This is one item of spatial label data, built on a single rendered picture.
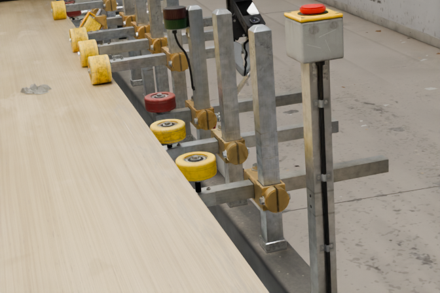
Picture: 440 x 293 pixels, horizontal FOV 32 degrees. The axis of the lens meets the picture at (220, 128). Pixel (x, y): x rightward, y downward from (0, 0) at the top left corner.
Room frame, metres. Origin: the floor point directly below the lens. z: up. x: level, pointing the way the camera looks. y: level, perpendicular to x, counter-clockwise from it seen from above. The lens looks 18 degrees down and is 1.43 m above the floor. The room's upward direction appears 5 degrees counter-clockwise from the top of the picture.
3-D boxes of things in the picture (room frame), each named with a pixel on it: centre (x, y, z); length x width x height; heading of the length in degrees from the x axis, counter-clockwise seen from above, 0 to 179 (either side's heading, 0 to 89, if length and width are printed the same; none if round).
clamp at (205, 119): (1.94, 0.05, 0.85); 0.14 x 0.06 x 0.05; 15
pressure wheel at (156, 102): (1.93, 0.15, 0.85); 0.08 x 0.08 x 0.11
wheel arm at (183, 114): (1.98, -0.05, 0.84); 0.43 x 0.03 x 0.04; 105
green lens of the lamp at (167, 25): (1.90, 0.09, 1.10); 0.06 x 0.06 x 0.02
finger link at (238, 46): (1.82, -0.05, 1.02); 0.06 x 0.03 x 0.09; 15
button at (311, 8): (1.18, -0.16, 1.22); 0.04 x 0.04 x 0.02
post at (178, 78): (2.16, 0.11, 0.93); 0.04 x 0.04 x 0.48; 15
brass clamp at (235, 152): (1.70, -0.02, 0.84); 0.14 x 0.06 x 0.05; 15
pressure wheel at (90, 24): (2.88, 0.46, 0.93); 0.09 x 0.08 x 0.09; 105
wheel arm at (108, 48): (2.45, 0.15, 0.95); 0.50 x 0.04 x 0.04; 105
